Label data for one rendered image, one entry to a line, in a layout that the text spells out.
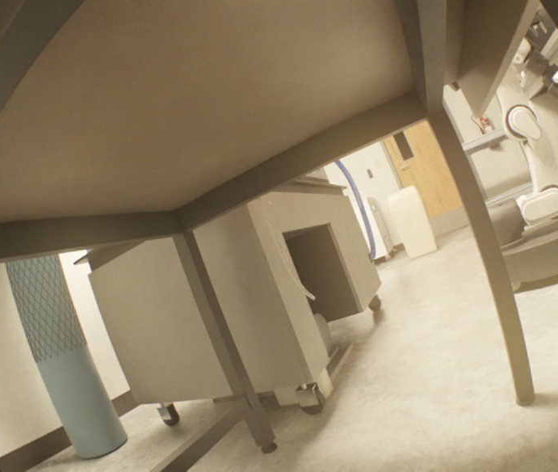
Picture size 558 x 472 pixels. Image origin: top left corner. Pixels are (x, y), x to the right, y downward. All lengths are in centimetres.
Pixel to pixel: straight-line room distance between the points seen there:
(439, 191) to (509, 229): 334
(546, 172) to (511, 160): 339
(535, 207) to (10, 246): 161
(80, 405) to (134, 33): 131
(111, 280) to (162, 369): 37
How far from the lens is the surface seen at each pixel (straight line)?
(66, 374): 143
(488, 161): 492
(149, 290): 121
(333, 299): 161
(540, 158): 159
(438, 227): 485
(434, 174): 486
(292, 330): 95
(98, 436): 148
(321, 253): 158
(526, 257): 147
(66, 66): 33
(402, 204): 358
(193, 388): 123
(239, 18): 34
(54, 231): 68
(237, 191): 81
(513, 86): 163
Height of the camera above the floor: 47
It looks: 4 degrees up
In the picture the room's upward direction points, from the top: 21 degrees counter-clockwise
